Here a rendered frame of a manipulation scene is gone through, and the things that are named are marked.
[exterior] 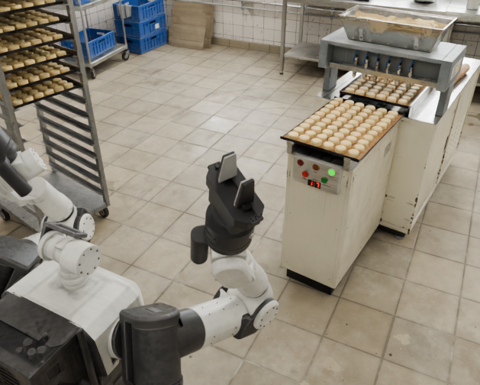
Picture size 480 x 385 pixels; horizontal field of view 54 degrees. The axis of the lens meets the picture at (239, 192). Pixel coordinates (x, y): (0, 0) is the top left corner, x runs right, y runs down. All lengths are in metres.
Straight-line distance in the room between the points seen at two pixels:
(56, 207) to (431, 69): 2.07
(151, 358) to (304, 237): 1.72
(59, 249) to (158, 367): 0.30
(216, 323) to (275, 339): 1.50
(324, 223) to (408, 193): 0.74
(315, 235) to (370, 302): 0.52
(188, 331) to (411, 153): 2.13
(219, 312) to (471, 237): 2.58
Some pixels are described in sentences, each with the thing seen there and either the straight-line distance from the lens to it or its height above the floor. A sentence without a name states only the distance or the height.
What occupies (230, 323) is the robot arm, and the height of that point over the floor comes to 1.14.
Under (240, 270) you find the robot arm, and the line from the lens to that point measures 0.88.
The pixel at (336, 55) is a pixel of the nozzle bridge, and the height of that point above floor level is 1.08.
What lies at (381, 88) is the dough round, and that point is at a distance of 2.94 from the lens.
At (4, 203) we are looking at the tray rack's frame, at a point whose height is 0.15.
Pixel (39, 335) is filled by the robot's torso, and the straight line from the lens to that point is 0.99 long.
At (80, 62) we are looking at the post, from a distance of 2.84.
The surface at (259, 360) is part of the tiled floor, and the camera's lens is 2.43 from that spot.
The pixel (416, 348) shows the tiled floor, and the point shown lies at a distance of 2.62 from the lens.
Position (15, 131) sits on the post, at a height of 0.85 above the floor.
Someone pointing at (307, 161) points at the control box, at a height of 0.83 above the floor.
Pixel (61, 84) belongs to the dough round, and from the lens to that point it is 2.93.
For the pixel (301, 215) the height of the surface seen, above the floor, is 0.49.
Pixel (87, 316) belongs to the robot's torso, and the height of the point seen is 1.24.
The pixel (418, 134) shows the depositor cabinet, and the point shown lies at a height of 0.76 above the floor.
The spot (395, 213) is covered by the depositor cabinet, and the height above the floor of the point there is 0.21.
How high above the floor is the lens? 1.94
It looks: 34 degrees down
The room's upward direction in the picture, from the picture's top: straight up
